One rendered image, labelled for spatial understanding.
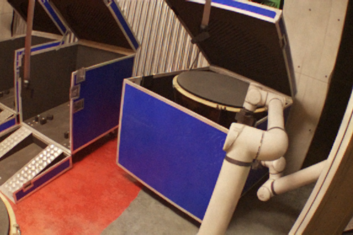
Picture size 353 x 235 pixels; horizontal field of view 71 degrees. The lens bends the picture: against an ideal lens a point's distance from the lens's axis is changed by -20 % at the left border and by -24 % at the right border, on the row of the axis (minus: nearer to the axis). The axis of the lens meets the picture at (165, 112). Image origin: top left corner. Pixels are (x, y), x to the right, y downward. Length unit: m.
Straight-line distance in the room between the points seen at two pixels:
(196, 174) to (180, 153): 0.19
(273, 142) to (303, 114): 1.98
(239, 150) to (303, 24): 2.01
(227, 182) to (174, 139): 1.02
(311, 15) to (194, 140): 1.73
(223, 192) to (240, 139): 0.22
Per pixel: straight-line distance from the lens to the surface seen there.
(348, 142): 0.93
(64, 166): 2.82
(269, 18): 1.92
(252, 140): 1.15
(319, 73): 3.03
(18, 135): 3.22
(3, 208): 1.35
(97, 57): 3.57
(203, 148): 2.00
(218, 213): 1.24
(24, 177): 2.71
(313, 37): 2.97
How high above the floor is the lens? 1.72
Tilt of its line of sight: 23 degrees down
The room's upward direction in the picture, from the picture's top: 10 degrees clockwise
